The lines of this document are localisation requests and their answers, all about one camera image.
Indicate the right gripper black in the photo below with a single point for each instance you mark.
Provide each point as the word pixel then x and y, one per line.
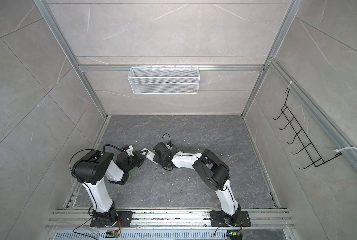
pixel 156 158

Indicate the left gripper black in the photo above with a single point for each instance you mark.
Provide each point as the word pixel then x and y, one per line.
pixel 141 158

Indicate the white remote control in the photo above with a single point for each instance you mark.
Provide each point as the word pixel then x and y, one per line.
pixel 150 156

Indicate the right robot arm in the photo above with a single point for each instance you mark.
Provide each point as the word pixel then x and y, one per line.
pixel 210 168

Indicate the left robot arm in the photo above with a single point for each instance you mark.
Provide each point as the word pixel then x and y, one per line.
pixel 96 166

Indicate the left green circuit board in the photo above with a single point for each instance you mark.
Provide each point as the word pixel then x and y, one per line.
pixel 113 234

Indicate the green circuit board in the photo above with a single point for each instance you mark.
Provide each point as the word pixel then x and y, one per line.
pixel 113 234
pixel 234 235

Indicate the right green circuit board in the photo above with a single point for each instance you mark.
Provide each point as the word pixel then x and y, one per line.
pixel 234 235

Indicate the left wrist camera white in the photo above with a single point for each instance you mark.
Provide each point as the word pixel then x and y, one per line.
pixel 129 150

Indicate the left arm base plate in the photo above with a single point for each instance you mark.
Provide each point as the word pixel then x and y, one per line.
pixel 111 219

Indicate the white wire mesh basket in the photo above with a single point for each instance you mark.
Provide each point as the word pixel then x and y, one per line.
pixel 164 80

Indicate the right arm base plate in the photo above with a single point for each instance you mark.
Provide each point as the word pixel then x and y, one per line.
pixel 219 218

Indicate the aluminium mounting rail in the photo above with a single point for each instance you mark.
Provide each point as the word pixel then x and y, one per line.
pixel 175 219

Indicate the black wire hook rack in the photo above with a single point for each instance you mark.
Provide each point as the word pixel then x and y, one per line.
pixel 300 135

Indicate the white cable tie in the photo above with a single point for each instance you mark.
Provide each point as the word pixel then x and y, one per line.
pixel 345 148

